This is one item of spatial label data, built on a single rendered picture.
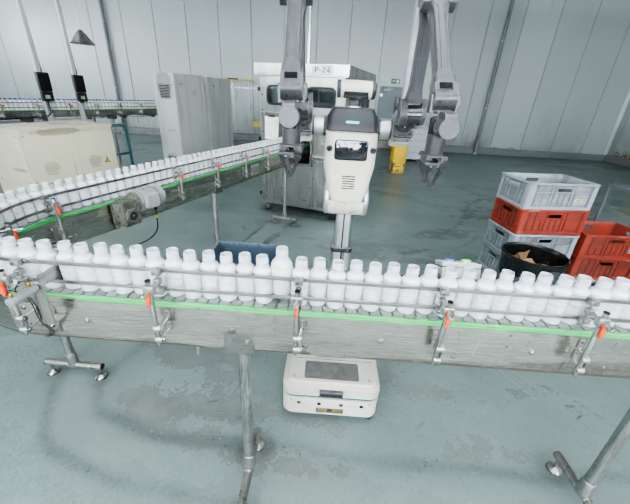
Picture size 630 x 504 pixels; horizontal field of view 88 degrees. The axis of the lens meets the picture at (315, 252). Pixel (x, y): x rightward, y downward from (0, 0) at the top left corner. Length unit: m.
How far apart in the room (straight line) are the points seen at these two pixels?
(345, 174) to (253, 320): 0.78
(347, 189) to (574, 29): 13.95
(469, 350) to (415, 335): 0.19
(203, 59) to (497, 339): 13.22
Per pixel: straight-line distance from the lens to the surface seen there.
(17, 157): 4.79
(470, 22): 13.83
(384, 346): 1.17
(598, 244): 3.84
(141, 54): 14.62
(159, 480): 1.97
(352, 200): 1.55
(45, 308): 1.35
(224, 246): 1.72
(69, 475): 2.14
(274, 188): 5.05
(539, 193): 3.22
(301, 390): 1.89
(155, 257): 1.16
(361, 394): 1.90
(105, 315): 1.33
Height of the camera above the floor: 1.63
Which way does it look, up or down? 25 degrees down
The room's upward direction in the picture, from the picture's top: 3 degrees clockwise
